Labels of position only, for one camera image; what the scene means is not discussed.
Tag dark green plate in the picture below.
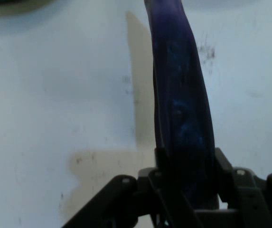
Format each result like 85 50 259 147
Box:
0 0 54 15

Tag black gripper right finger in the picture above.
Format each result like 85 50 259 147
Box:
213 147 272 228

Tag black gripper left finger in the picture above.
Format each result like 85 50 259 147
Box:
61 147 198 228

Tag purple toy eggplant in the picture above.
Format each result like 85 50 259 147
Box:
143 0 216 211

